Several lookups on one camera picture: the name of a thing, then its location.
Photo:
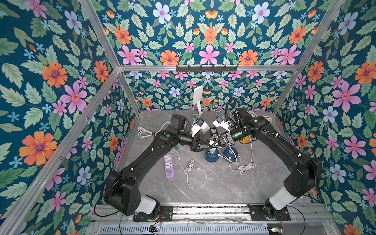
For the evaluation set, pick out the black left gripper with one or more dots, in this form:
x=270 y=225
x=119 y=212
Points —
x=193 y=146

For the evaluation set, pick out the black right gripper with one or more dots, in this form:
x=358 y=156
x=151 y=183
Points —
x=228 y=138

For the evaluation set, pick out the dark blue meat grinder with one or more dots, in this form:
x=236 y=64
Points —
x=231 y=154
x=212 y=155

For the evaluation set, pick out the dark blue meat grinder front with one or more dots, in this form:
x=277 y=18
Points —
x=231 y=154

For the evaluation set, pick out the black power strip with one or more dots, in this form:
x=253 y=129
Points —
x=213 y=134

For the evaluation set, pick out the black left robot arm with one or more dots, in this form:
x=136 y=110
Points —
x=122 y=187

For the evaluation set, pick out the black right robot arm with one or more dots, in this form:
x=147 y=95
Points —
x=304 y=171

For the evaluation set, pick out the orange shark plush toy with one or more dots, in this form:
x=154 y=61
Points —
x=246 y=140

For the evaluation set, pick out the purple power strip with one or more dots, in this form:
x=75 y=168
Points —
x=168 y=166

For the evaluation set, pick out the white folding desk lamp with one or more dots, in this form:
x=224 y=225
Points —
x=197 y=97

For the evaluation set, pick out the black wall hook rail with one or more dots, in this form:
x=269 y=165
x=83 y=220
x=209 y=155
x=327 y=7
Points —
x=206 y=68

